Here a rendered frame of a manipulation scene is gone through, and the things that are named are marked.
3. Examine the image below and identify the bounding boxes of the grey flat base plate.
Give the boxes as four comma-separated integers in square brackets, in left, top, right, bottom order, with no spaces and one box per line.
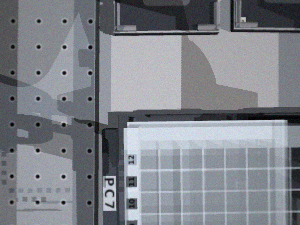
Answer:
[0,0,95,225]

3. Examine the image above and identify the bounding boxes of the black well plate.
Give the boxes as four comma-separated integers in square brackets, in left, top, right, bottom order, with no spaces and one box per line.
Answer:
[248,116,300,124]

